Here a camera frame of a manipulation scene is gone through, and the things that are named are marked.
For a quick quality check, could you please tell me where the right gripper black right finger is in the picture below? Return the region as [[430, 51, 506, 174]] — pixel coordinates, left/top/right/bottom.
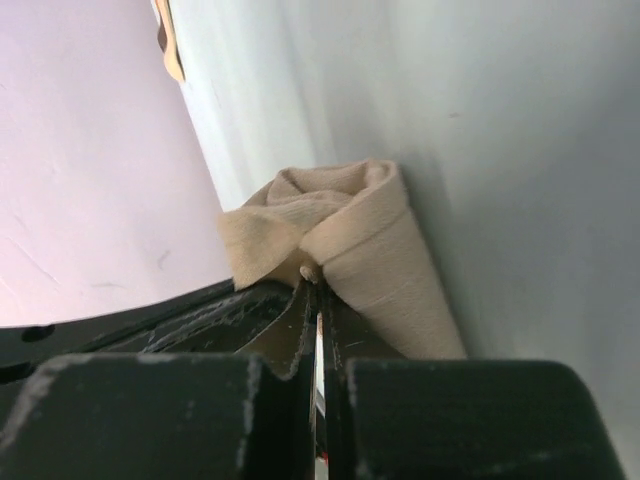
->
[[318, 286, 624, 479]]

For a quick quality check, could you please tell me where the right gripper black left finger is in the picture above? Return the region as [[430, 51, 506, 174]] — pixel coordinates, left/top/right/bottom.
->
[[1, 282, 318, 479]]

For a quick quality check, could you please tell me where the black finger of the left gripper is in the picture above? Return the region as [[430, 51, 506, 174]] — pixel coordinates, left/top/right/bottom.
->
[[1, 280, 293, 388]]

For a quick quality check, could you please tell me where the beige cloth napkin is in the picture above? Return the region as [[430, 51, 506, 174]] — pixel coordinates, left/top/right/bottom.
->
[[219, 159, 466, 359]]

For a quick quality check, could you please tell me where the light wooden spoon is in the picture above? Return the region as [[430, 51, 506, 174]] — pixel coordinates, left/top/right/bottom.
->
[[153, 0, 185, 84]]

